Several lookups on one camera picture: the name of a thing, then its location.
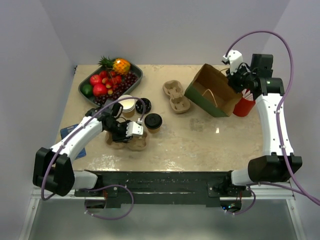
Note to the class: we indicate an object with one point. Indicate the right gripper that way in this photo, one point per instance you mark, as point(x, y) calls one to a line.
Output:
point(232, 78)

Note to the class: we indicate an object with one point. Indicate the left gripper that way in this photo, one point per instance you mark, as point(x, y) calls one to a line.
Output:
point(122, 138)

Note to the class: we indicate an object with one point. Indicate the cardboard cup carrier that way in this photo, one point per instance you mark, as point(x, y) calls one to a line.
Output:
point(135, 144)

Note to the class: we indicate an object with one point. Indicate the green paper bag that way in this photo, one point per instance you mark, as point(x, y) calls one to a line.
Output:
point(210, 91)

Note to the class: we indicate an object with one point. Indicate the black cup lid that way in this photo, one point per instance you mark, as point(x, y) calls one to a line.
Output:
point(153, 119)

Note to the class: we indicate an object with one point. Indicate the single brown paper cup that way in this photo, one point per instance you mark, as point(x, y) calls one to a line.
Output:
point(153, 129)

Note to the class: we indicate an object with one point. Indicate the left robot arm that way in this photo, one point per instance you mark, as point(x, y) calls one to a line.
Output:
point(53, 169)

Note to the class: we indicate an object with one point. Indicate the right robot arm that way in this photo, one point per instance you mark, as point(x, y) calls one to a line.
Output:
point(278, 161)

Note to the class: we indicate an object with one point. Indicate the stack of paper cups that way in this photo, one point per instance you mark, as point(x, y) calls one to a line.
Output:
point(128, 105)

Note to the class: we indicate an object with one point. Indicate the red straw cup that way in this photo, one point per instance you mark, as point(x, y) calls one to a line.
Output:
point(243, 107)

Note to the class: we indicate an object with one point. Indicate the stack of black lids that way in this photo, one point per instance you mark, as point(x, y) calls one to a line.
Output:
point(139, 108)

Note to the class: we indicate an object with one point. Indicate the red apple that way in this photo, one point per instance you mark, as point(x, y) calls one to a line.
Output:
point(99, 89)
point(95, 80)

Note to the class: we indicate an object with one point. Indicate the green lime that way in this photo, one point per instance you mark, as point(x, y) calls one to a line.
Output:
point(87, 90)

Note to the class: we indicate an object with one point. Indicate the purple grapes bunch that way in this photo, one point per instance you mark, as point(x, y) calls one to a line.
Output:
point(116, 86)

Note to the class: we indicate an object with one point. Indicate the grey fruit tray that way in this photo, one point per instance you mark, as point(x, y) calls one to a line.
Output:
point(103, 72)

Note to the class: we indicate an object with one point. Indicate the toy pineapple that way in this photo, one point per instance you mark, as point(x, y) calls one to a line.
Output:
point(119, 65)

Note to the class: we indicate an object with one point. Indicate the stack of cup carriers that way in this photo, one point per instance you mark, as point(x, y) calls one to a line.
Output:
point(178, 101)

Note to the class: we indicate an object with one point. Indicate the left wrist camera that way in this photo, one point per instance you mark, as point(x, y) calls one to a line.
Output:
point(135, 128)

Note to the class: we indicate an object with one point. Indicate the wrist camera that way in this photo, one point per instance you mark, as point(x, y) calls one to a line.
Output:
point(234, 59)
point(135, 128)

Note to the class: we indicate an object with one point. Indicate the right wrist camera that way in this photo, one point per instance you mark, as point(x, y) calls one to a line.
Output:
point(234, 59)

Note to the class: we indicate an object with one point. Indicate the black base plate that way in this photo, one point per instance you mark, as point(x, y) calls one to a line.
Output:
point(164, 188)

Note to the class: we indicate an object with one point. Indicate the aluminium rail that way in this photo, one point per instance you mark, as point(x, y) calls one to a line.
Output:
point(266, 192)

